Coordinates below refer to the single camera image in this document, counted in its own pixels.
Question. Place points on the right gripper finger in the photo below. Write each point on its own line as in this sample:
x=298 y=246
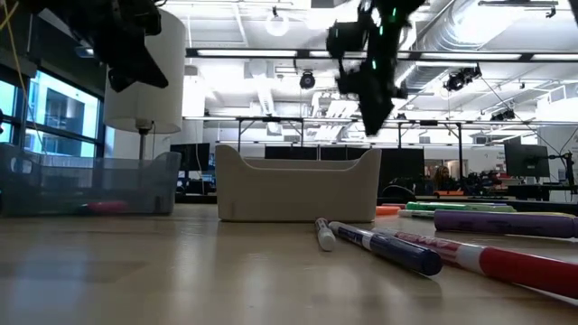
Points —
x=372 y=115

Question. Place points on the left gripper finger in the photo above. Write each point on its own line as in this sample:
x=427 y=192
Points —
x=131 y=63

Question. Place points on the white barrel green marker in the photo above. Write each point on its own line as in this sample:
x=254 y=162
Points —
x=415 y=214

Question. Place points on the grey opaque plastic bin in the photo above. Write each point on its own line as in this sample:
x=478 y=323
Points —
x=298 y=194

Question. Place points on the dark green highlighter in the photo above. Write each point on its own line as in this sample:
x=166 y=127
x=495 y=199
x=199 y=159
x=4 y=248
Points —
x=433 y=206

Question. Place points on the white barrel purple marker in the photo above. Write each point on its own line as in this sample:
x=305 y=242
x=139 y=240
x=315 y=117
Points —
x=326 y=239

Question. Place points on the blue dry-erase marker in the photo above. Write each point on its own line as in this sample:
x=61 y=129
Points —
x=397 y=253

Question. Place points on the purple Sharpie highlighter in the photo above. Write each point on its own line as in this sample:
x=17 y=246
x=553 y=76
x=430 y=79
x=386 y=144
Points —
x=506 y=224

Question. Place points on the red dry-erase marker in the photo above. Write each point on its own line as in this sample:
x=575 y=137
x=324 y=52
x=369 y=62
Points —
x=519 y=271

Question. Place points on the background black robot arm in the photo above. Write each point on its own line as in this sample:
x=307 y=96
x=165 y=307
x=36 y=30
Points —
x=478 y=180

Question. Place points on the white cylindrical table lamp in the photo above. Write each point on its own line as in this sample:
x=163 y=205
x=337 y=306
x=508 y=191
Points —
x=149 y=108

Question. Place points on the black computer monitor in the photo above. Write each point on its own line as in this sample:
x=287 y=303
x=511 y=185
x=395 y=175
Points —
x=189 y=155
x=289 y=152
x=338 y=152

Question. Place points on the large black panel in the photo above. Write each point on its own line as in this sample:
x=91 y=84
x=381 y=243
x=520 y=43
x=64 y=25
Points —
x=402 y=167

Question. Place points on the black ceiling spotlight cluster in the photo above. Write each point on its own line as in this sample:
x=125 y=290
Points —
x=458 y=81
x=503 y=116

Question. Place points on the large glass window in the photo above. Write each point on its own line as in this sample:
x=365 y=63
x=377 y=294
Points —
x=63 y=108

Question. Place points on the black beam with light strips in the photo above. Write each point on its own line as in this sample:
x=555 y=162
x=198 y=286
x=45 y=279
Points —
x=303 y=54

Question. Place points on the person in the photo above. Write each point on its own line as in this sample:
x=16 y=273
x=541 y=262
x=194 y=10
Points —
x=443 y=178

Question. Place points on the orange highlighter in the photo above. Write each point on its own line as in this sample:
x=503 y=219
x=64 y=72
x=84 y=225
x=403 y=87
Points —
x=388 y=210

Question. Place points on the smoky translucent plastic bin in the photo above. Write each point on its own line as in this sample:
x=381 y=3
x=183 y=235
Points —
x=54 y=180

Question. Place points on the computer monitor on stand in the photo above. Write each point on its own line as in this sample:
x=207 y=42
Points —
x=526 y=160

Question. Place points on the black monitor stand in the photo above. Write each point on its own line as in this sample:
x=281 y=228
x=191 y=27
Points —
x=570 y=171

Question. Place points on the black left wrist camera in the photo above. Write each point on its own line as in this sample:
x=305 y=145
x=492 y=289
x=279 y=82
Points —
x=146 y=22

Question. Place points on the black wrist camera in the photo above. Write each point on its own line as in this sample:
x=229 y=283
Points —
x=146 y=22
x=347 y=39

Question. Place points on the silver ventilation duct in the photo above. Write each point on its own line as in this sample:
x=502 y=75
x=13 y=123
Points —
x=424 y=77

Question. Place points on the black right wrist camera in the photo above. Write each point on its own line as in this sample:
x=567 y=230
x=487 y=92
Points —
x=347 y=39

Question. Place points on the black background table frame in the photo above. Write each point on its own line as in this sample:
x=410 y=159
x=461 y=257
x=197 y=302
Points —
x=271 y=119
x=429 y=123

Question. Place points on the black ceiling camera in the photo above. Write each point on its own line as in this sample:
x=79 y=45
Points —
x=307 y=81

